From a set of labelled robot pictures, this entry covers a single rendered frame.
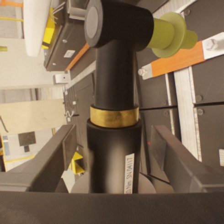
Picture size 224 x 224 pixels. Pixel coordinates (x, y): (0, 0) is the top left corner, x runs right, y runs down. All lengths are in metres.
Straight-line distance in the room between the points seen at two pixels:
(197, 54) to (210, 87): 0.05
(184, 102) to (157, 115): 0.06
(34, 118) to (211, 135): 4.39
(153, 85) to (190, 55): 0.09
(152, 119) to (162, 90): 0.06
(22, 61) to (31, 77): 0.46
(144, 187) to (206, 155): 0.12
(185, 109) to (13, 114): 4.38
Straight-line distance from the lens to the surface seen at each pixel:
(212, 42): 0.22
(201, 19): 0.26
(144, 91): 0.33
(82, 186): 0.18
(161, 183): 0.35
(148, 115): 0.32
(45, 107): 4.54
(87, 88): 0.56
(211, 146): 0.26
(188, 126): 0.28
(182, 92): 0.28
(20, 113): 4.51
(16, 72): 4.58
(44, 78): 4.58
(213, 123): 0.25
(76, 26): 0.45
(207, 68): 0.25
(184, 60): 0.26
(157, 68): 0.29
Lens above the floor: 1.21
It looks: 29 degrees down
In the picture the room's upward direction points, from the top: 98 degrees counter-clockwise
